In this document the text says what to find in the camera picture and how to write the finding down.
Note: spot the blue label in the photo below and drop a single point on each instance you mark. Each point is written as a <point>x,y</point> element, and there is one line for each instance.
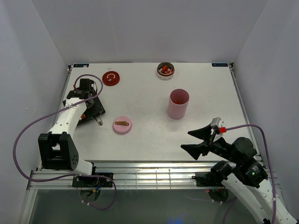
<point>81,65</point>
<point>219,64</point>

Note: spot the black square food plate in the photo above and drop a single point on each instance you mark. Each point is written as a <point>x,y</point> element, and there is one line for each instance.
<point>81,121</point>

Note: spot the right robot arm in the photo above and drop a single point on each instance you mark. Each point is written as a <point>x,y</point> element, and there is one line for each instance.
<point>240,173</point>

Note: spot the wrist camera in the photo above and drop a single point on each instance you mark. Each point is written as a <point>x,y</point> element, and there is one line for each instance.
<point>86,84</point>
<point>219,128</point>

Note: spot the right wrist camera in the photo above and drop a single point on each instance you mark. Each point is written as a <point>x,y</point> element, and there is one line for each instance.
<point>219,128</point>

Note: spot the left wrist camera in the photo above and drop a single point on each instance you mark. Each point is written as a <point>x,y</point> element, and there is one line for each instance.
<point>86,84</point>

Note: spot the aluminium frame rail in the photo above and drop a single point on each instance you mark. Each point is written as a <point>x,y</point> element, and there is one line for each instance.
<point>133,175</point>

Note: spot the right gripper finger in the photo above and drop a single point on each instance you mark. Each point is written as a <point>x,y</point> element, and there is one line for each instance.
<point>202,133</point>
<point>195,150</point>

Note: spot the right blue label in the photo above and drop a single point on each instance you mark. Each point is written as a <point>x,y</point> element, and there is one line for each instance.
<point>219,64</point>

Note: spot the pink cylindrical container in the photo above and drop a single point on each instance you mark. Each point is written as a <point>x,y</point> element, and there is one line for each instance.
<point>176,111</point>

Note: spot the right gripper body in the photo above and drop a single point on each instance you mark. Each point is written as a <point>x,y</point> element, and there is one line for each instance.
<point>221,147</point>

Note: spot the metal tongs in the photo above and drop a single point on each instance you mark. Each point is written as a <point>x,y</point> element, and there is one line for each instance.
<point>99,121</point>

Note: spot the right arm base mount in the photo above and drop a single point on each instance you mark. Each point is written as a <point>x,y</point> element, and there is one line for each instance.
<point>207,179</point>

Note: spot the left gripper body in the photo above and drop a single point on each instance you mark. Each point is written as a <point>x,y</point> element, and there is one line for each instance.
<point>93,108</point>

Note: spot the metal bowl with red band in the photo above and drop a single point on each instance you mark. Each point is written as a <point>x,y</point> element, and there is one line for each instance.
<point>166,75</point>

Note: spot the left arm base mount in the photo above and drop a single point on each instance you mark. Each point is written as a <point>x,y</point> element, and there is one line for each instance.
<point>93,182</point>

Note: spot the red round lid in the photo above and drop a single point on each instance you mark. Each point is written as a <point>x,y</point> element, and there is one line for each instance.
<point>111,78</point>

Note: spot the pink lid with brown handle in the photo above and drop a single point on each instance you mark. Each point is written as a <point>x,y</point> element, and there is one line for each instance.
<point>122,125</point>

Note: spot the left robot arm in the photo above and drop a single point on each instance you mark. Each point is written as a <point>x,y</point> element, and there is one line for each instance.
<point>57,148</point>

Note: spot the left blue label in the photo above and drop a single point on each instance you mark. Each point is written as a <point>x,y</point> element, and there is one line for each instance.
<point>81,65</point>

